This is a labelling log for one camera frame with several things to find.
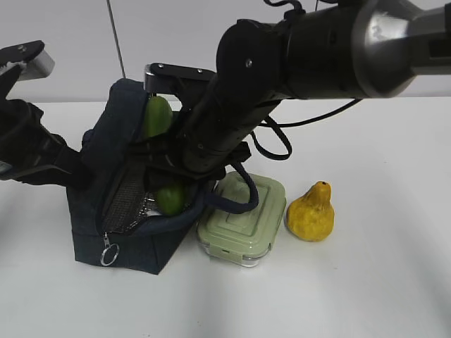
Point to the navy blue lunch bag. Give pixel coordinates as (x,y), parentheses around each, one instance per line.
(114,223)

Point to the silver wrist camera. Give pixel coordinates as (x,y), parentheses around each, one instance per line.
(33,61)
(163,78)

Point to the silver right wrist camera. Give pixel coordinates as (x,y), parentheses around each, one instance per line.
(163,78)

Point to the yellow pear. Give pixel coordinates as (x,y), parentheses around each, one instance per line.
(311,216)

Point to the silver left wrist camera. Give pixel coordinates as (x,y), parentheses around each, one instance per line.
(33,61)

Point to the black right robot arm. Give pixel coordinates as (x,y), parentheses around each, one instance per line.
(352,50)

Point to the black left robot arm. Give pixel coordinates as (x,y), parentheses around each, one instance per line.
(29,152)

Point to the green pepper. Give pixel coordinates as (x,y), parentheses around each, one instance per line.
(158,117)

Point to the green lidded glass container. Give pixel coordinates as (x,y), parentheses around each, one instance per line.
(244,239)

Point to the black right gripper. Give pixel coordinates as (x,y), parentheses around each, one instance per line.
(174,162)

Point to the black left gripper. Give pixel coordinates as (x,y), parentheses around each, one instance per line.
(52,161)

